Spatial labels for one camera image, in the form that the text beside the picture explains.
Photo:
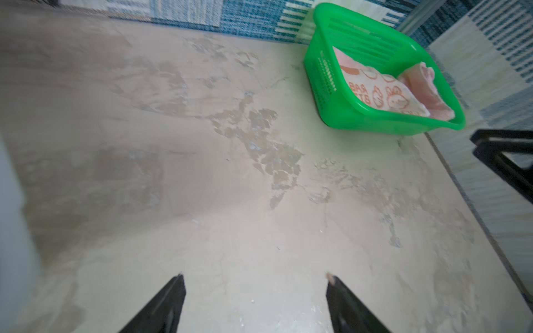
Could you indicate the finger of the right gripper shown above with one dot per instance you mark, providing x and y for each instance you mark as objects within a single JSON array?
[{"x": 492, "y": 149}]

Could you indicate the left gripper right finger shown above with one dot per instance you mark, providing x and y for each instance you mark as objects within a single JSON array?
[{"x": 347, "y": 312}]

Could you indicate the orange patterned towel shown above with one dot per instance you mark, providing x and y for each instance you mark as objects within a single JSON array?
[{"x": 382, "y": 92}]

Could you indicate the green plastic basket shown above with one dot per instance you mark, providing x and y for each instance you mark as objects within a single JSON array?
[{"x": 379, "y": 46}]

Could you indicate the pink towel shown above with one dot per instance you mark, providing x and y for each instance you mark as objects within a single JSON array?
[{"x": 420, "y": 81}]

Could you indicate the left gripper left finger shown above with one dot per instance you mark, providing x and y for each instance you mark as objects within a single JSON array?
[{"x": 162, "y": 312}]

